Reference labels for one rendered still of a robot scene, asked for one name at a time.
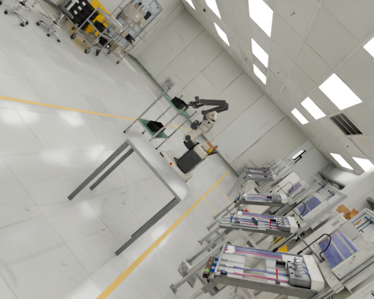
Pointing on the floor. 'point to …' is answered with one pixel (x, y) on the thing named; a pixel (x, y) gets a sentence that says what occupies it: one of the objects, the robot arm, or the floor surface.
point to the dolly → (81, 13)
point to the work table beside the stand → (177, 185)
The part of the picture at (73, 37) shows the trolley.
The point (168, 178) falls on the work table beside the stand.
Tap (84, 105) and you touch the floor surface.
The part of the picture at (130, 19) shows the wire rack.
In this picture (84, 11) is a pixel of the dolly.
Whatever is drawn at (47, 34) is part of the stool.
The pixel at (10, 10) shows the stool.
